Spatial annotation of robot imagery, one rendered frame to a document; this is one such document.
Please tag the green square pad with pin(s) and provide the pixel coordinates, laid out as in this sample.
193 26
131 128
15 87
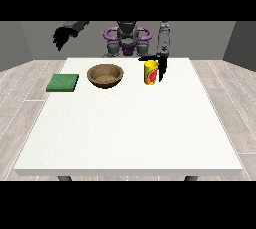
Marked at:
62 82

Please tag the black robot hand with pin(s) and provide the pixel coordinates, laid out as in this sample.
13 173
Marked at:
161 63
62 38

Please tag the grey robot trunk purple rings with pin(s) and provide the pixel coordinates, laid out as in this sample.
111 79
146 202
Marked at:
126 41

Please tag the yellow cup with melon print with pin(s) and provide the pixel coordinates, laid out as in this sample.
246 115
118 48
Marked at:
150 73

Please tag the brown wooden bowl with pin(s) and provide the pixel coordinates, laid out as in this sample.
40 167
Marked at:
105 76

